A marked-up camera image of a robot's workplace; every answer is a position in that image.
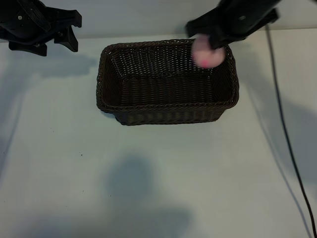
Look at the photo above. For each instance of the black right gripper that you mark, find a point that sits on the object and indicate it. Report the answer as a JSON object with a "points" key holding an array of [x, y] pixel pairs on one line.
{"points": [[237, 19]]}

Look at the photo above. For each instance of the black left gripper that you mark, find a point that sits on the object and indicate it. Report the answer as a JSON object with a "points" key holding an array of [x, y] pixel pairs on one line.
{"points": [[22, 22]]}

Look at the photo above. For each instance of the pink peach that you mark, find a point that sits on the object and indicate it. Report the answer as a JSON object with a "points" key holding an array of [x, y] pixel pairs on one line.
{"points": [[204, 58]]}

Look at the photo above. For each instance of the dark brown wicker basket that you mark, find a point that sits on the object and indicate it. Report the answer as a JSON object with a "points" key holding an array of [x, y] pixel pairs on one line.
{"points": [[168, 94]]}

